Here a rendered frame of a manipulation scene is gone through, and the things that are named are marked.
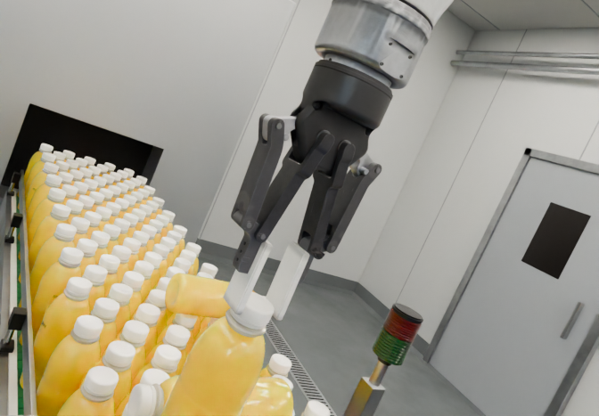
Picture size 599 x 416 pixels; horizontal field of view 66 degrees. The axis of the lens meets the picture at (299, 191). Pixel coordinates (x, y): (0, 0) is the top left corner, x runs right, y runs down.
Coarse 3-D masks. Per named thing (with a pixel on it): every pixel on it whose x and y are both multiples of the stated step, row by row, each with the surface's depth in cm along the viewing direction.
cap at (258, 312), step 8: (256, 296) 45; (248, 304) 42; (256, 304) 43; (264, 304) 44; (232, 312) 43; (248, 312) 42; (256, 312) 42; (264, 312) 42; (272, 312) 43; (240, 320) 42; (248, 320) 42; (256, 320) 42; (264, 320) 42; (256, 328) 42
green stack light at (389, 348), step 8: (384, 336) 87; (392, 336) 86; (376, 344) 89; (384, 344) 87; (392, 344) 86; (400, 344) 86; (408, 344) 87; (376, 352) 88; (384, 352) 87; (392, 352) 86; (400, 352) 86; (384, 360) 87; (392, 360) 86; (400, 360) 87
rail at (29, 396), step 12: (24, 192) 143; (24, 204) 134; (24, 216) 126; (24, 228) 119; (24, 240) 113; (24, 252) 107; (24, 264) 103; (24, 276) 98; (24, 288) 95; (24, 300) 91; (24, 324) 85; (24, 336) 82; (24, 348) 79; (24, 360) 76; (24, 372) 74; (24, 384) 72; (24, 396) 70; (36, 396) 67; (24, 408) 68; (36, 408) 65
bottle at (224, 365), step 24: (216, 336) 42; (240, 336) 42; (192, 360) 43; (216, 360) 41; (240, 360) 41; (192, 384) 42; (216, 384) 41; (240, 384) 42; (168, 408) 43; (192, 408) 42; (216, 408) 42; (240, 408) 43
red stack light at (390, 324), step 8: (392, 312) 88; (392, 320) 87; (400, 320) 86; (384, 328) 88; (392, 328) 87; (400, 328) 86; (408, 328) 86; (416, 328) 86; (400, 336) 86; (408, 336) 86
